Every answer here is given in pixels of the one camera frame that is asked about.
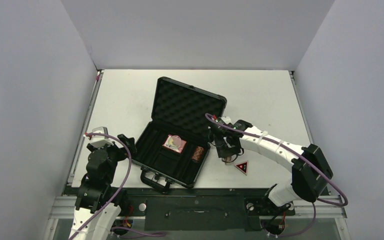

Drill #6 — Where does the poker chip roll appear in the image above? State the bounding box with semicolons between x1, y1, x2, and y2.
191;146;205;163
221;156;236;164

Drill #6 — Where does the red playing card box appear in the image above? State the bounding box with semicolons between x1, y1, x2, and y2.
162;134;187;154

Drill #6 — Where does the black foam-lined carrying case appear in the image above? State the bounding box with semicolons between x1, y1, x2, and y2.
133;76;227;193

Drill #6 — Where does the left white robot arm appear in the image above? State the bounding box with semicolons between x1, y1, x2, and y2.
68;130;137;240

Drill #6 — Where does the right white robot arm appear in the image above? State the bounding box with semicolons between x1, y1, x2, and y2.
207;116;333;214

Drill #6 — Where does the red black triangular card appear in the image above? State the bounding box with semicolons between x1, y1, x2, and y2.
235;161;249;176

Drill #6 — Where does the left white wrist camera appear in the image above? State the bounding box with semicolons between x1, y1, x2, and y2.
83;126;113;149

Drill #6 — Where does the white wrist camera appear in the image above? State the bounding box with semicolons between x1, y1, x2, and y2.
219;116;232;125
83;126;113;149

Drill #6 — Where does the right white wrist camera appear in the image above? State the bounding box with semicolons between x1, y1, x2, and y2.
219;116;232;125

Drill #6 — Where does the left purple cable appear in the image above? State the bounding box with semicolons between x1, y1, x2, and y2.
67;132;133;240

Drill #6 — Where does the purple cable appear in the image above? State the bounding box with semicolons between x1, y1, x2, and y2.
205;113;349;208
67;132;133;240

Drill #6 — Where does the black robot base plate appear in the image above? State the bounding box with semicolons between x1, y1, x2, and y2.
116;188;299;232

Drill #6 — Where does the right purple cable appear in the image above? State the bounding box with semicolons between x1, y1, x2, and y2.
205;113;349;208

